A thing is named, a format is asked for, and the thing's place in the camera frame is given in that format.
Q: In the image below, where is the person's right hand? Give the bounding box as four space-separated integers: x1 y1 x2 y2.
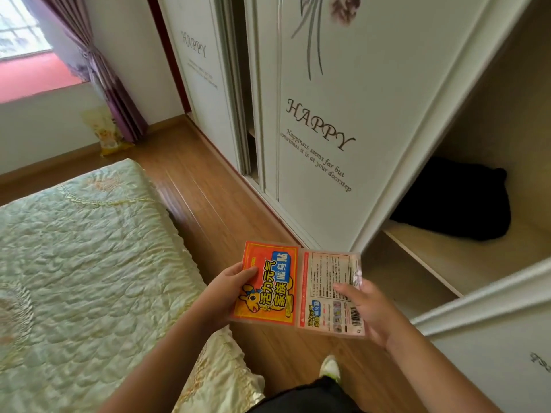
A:
333 279 415 350

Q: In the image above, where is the person's left hand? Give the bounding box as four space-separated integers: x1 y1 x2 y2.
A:
194 264 259 334

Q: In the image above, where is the orange heat patch packet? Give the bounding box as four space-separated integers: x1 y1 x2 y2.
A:
230 241 301 326

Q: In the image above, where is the pale printed heat patch packet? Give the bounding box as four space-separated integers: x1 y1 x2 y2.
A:
294 249 366 339

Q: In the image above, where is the person's right forearm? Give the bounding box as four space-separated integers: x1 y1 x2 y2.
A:
386 328 503 413

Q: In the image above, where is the person's left forearm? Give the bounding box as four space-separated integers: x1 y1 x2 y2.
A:
100 303 226 413

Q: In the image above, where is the person's white green shoe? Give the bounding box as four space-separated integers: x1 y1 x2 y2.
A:
319 355 342 384

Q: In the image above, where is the gold satin bed skirt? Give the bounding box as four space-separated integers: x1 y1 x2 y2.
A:
171 326 266 413

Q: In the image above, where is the beige wardrobe shelf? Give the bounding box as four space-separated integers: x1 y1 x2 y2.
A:
382 219 551 298

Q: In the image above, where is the person's black trouser leg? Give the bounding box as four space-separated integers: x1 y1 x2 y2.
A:
247 376 363 413

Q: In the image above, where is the black folded garment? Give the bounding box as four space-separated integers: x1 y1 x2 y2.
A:
389 156 513 241

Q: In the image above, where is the pale green quilted bed cover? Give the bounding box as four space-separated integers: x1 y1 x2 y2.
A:
0 158 207 413

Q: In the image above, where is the yellow patterned plastic bag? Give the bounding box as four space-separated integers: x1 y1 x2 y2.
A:
82 106 134 157

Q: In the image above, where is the white lettered wardrobe door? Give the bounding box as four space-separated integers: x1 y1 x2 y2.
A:
156 0 251 174

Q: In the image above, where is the white flower print wardrobe door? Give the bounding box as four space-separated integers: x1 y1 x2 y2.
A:
244 0 536 254

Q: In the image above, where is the white wardrobe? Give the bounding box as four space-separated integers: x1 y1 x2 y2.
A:
148 0 551 413

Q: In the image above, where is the purple curtain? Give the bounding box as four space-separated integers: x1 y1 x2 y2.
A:
27 0 149 143

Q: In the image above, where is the red window sill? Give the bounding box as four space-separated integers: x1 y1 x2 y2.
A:
0 51 89 104

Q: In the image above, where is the window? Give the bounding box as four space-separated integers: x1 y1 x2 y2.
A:
0 0 53 61

